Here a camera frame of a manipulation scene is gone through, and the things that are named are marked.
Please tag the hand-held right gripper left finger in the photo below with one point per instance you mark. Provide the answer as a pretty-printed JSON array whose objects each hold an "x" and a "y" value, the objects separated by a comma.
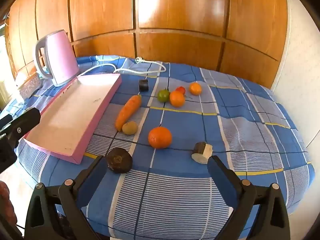
[{"x": 91, "y": 182}]

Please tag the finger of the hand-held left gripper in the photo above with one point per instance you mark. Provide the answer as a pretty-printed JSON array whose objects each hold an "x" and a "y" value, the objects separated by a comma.
[{"x": 22, "y": 125}]

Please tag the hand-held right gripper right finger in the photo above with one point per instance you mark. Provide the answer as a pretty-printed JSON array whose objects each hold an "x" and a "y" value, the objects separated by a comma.
[{"x": 222, "y": 182}]

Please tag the dark avocado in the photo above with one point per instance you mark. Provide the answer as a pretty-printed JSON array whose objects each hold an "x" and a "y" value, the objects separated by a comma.
[{"x": 118, "y": 160}]

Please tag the pink rectangular tray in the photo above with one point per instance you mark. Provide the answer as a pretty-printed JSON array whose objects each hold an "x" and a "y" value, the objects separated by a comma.
[{"x": 75, "y": 112}]

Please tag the large orange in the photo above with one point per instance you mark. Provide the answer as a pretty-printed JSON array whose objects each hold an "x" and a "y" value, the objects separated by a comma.
[{"x": 160, "y": 137}]

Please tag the orange carrot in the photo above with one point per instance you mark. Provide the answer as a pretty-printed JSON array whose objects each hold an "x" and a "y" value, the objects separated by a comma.
[{"x": 127, "y": 112}]

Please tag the red tomato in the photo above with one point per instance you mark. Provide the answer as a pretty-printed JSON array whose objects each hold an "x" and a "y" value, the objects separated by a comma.
[{"x": 181, "y": 90}]

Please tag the glittery pink box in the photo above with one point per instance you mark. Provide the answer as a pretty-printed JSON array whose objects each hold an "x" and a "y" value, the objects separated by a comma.
[{"x": 28, "y": 87}]

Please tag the blue plaid tablecloth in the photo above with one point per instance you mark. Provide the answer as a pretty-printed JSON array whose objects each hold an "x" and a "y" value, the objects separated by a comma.
[{"x": 175, "y": 192}]

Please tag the person's dark red clothing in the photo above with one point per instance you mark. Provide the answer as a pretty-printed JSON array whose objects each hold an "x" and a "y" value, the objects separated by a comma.
[{"x": 6, "y": 205}]

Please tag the medium orange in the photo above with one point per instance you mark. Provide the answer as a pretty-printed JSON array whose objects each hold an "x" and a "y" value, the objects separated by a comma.
[{"x": 177, "y": 99}]

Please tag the small orange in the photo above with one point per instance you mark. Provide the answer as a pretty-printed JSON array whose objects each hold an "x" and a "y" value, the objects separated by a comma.
[{"x": 195, "y": 88}]

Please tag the wooden wardrobe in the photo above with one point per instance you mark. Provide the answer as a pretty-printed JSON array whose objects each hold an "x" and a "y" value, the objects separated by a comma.
[{"x": 175, "y": 17}]

